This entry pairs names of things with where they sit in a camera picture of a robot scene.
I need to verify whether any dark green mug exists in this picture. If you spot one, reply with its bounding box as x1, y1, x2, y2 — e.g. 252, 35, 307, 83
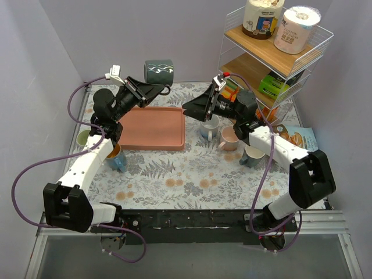
144, 59, 174, 96

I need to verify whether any blue white gradient mug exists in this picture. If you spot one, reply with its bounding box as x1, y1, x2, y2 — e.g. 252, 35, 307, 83
199, 115, 220, 141

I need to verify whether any pink mug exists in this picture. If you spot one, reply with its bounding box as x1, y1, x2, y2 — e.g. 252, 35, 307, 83
217, 126, 239, 151

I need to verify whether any green ceramic mug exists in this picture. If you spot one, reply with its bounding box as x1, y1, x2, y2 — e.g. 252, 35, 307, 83
76, 130, 90, 147

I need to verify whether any dark grey mug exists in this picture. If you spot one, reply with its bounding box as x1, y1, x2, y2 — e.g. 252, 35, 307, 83
239, 145, 266, 168

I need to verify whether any blue butterfly mug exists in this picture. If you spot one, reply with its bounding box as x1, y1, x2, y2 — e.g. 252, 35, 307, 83
105, 144, 127, 173

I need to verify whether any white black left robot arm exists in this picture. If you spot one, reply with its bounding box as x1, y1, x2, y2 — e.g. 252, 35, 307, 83
43, 77, 170, 233

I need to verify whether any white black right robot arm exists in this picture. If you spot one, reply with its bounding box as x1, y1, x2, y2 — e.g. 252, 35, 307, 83
182, 85, 336, 232

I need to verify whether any orange sponge pack left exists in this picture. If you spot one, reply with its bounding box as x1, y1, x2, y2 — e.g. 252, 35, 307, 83
220, 80, 240, 102

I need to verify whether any orange sponge pack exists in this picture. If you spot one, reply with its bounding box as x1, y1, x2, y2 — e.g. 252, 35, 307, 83
220, 80, 240, 102
256, 105, 277, 123

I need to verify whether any terracotta pink tray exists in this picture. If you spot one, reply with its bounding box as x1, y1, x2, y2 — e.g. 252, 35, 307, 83
119, 106, 185, 151

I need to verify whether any orange sponge pack right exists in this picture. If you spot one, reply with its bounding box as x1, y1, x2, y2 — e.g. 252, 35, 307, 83
256, 105, 277, 123

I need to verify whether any green tissue box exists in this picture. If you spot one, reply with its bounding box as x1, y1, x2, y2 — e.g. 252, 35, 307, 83
258, 71, 303, 99

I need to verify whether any floral tablecloth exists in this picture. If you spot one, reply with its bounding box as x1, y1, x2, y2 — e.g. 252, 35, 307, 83
58, 83, 328, 210

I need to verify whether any blue brown chips bag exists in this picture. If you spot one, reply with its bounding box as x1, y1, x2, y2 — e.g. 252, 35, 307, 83
273, 124, 318, 151

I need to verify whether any brown cartoon tissue roll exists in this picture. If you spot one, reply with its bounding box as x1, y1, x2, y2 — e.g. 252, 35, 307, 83
242, 0, 285, 40

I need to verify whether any pink toilet paper roll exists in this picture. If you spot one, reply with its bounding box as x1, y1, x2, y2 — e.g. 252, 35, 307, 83
274, 5, 321, 55

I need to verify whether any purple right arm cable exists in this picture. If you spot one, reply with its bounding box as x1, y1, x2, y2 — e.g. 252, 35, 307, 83
228, 72, 303, 253

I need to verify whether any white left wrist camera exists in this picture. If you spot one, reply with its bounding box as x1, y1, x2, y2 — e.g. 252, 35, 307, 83
105, 65, 124, 87

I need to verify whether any white wire shelf rack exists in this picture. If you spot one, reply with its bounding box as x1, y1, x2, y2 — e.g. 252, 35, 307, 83
217, 7, 334, 124

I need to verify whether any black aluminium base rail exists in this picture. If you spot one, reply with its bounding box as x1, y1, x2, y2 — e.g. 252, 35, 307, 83
36, 209, 349, 246

